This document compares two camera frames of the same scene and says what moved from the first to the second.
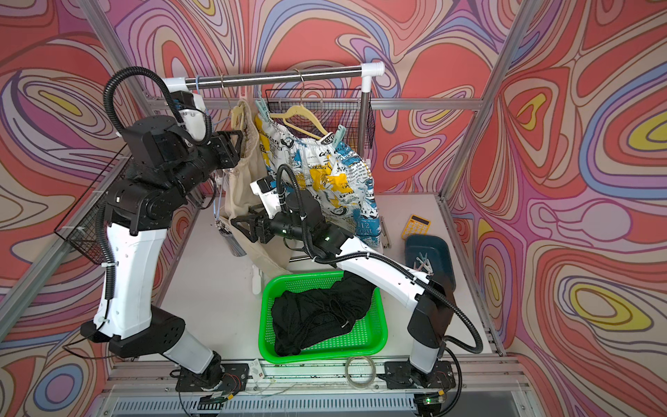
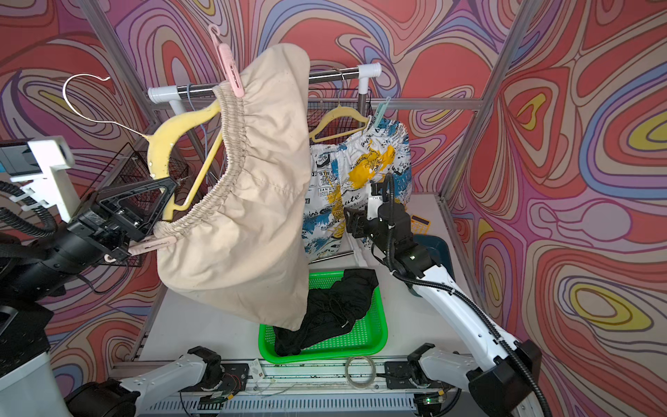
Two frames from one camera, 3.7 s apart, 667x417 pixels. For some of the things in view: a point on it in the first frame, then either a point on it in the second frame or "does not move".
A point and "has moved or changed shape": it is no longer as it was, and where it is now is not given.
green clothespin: x=340 y=135 -> x=380 y=111
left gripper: x=227 y=156 -> x=104 y=231
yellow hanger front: x=300 y=109 -> x=339 y=112
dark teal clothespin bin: x=432 y=254 does not move
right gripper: x=261 y=221 -> x=357 y=220
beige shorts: x=236 y=182 has moved or changed shape
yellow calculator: x=416 y=225 does not move
